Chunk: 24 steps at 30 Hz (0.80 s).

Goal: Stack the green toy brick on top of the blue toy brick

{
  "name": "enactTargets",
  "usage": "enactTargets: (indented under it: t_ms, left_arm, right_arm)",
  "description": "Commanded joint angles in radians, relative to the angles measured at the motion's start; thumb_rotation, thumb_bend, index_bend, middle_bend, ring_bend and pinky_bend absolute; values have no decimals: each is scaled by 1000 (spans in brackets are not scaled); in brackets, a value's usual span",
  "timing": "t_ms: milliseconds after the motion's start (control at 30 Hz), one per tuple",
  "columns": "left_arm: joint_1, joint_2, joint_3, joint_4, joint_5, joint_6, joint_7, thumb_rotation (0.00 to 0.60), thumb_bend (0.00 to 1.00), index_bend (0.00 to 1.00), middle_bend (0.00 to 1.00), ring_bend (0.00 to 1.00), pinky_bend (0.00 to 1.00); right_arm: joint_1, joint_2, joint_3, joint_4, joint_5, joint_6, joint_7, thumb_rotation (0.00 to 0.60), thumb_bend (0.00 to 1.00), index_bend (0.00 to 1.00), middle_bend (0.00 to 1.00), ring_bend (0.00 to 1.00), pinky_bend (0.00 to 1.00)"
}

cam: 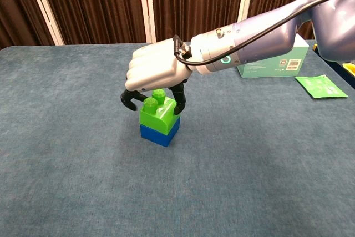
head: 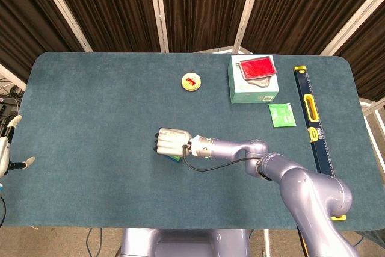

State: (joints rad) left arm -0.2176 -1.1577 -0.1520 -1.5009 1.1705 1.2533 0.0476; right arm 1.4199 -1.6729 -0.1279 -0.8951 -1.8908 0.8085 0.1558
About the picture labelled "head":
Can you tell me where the blue yellow spirit level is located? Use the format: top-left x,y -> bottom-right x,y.
293,66 -> 348,221

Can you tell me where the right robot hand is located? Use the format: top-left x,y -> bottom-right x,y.
153,128 -> 193,157

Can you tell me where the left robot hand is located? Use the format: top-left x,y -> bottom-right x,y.
0,114 -> 36,176

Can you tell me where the light teal cardboard box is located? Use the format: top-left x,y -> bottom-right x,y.
227,55 -> 280,104

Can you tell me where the dark folding screen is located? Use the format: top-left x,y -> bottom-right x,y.
0,0 -> 385,101

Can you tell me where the teal table mat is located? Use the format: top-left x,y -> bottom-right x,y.
0,51 -> 385,230

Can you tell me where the red rectangular pouch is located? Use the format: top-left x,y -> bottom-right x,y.
239,57 -> 277,81

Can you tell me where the purple robot torso base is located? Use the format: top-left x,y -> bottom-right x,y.
119,228 -> 251,257

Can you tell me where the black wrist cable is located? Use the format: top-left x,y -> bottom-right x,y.
182,144 -> 262,172

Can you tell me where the green sachet packet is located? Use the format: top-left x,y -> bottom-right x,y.
268,102 -> 297,128

